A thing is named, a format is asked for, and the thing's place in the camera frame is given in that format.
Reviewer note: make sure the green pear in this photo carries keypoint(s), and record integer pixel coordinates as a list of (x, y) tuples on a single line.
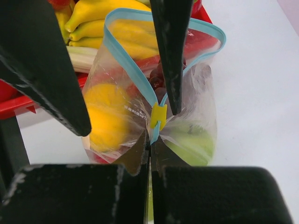
[(192, 144)]

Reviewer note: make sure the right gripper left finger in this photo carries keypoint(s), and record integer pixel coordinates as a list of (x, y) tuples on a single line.
[(81, 193)]

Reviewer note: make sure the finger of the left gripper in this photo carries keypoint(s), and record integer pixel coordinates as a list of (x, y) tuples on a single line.
[(171, 19), (35, 61)]

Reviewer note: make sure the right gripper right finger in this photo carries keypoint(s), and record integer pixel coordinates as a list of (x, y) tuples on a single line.
[(184, 194)]

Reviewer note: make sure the yellow lemon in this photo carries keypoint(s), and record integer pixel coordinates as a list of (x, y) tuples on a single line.
[(109, 117)]

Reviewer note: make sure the red plastic tray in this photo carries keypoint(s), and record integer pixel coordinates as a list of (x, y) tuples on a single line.
[(20, 104)]

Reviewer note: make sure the green celery stalk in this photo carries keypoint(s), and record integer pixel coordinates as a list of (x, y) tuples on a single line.
[(82, 58)]

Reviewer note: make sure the small yellow banana bunch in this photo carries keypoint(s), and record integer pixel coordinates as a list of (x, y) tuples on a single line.
[(81, 22)]

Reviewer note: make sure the clear zip top bag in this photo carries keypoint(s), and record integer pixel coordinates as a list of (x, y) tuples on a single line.
[(113, 65)]

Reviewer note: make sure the red bell pepper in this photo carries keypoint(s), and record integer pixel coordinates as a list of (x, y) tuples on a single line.
[(195, 44)]

